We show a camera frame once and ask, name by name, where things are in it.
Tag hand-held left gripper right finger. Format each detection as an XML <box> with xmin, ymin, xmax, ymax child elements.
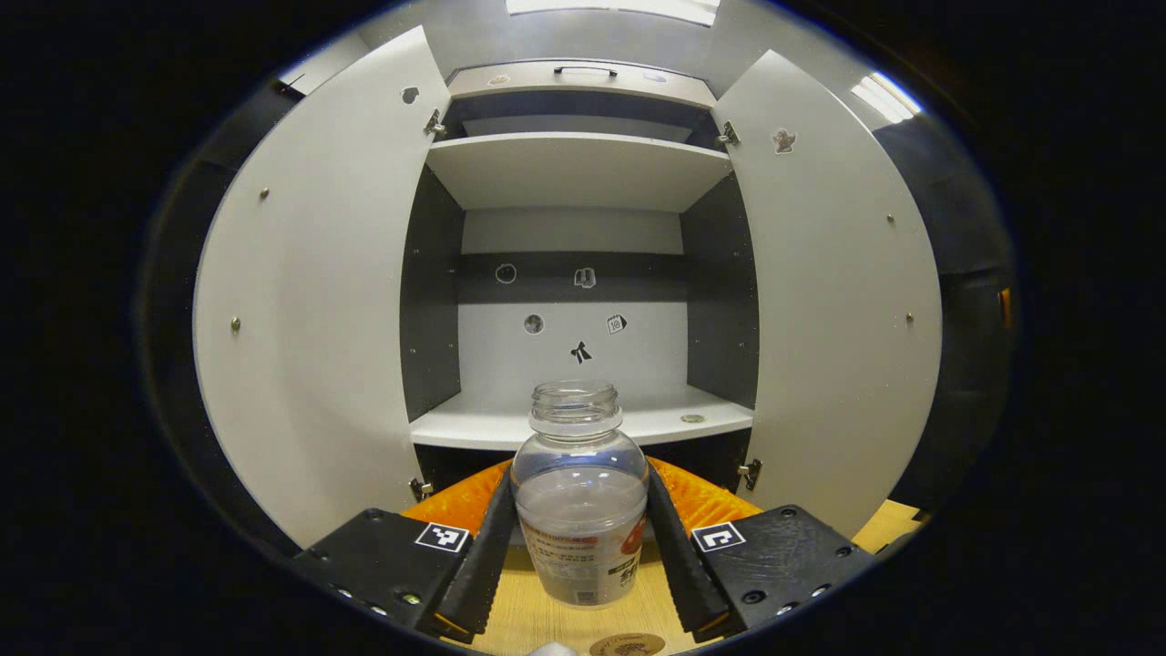
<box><xmin>645</xmin><ymin>456</ymin><xmax>877</xmax><ymax>643</ymax></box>

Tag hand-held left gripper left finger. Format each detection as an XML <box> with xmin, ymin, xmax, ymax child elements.
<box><xmin>291</xmin><ymin>458</ymin><xmax>518</xmax><ymax>644</ymax></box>

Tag round wooden coaster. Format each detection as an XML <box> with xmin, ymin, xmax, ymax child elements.
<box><xmin>588</xmin><ymin>632</ymin><xmax>666</xmax><ymax>656</ymax></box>

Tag clear plastic bottle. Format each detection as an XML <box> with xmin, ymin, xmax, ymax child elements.
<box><xmin>510</xmin><ymin>380</ymin><xmax>650</xmax><ymax>610</ymax></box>

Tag grey cabinet door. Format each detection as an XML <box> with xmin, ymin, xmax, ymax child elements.
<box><xmin>711</xmin><ymin>50</ymin><xmax>944</xmax><ymax>540</ymax></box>
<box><xmin>191</xmin><ymin>26</ymin><xmax>454</xmax><ymax>549</ymax></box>

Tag white cabinet shelf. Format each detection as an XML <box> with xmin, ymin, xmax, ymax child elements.
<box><xmin>426</xmin><ymin>133</ymin><xmax>732</xmax><ymax>212</ymax></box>
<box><xmin>410</xmin><ymin>387</ymin><xmax>755</xmax><ymax>452</ymax></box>

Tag grey cabinet drawer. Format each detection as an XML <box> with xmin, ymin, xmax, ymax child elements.
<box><xmin>446</xmin><ymin>62</ymin><xmax>721</xmax><ymax>110</ymax></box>

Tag small ceiling light panel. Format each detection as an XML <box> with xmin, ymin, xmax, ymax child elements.
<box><xmin>852</xmin><ymin>71</ymin><xmax>923</xmax><ymax>125</ymax></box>

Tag large ceiling light panel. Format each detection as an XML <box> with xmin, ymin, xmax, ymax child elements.
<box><xmin>506</xmin><ymin>0</ymin><xmax>721</xmax><ymax>26</ymax></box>

